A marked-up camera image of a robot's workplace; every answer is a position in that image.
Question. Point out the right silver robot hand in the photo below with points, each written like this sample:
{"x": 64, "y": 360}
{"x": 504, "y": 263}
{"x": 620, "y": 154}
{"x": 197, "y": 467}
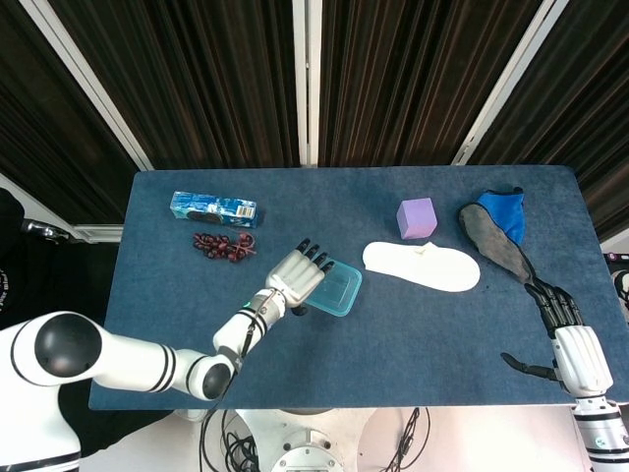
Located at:
{"x": 582, "y": 361}

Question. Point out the blue table cloth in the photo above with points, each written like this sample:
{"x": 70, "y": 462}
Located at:
{"x": 393, "y": 354}

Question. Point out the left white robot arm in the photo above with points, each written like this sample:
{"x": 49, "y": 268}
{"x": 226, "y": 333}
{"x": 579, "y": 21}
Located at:
{"x": 132, "y": 366}

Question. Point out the purple foam cube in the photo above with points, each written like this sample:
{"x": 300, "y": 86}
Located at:
{"x": 417, "y": 218}

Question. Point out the blue and grey shoe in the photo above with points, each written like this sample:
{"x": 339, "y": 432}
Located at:
{"x": 491, "y": 231}

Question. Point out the clear plastic container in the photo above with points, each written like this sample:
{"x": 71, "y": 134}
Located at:
{"x": 344, "y": 300}

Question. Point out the white flat slipper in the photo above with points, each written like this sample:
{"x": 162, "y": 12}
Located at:
{"x": 422, "y": 268}

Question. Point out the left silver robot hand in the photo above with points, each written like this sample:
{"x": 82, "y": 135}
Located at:
{"x": 300, "y": 277}

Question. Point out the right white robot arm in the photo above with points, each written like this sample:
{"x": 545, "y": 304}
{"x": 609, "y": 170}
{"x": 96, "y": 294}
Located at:
{"x": 604, "y": 432}

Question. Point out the blue cookie box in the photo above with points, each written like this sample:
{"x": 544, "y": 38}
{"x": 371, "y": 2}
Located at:
{"x": 213, "y": 209}

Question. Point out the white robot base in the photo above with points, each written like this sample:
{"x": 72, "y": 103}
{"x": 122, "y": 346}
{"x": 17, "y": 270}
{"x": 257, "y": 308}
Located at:
{"x": 304, "y": 437}

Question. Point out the white frame post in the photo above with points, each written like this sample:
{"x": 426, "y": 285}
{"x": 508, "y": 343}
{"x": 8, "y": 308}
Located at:
{"x": 511, "y": 83}
{"x": 93, "y": 88}
{"x": 307, "y": 78}

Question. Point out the dark brown pleated curtain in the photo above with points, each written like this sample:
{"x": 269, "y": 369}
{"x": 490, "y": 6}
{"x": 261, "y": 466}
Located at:
{"x": 39, "y": 123}
{"x": 408, "y": 78}
{"x": 206, "y": 78}
{"x": 580, "y": 98}

